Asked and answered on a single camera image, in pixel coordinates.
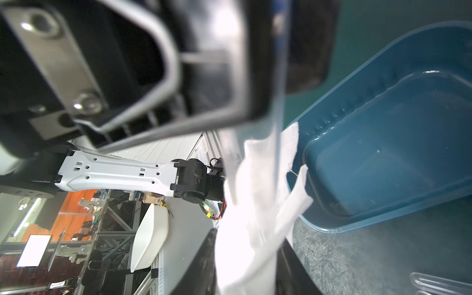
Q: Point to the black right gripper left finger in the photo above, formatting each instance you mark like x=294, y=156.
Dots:
x=200, y=276

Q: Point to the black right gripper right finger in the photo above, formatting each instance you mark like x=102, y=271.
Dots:
x=291, y=277

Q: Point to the white gauze wipe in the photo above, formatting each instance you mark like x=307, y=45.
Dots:
x=247, y=265

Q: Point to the blue plastic tub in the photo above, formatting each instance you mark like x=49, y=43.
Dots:
x=395, y=136

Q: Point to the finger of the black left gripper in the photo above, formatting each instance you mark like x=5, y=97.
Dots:
x=312, y=36
x=123, y=73

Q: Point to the clear test tube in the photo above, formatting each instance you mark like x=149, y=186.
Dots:
x=431, y=285

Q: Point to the blue capped test tube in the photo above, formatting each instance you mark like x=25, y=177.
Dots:
x=252, y=150

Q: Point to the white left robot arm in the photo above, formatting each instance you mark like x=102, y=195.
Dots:
x=189, y=166

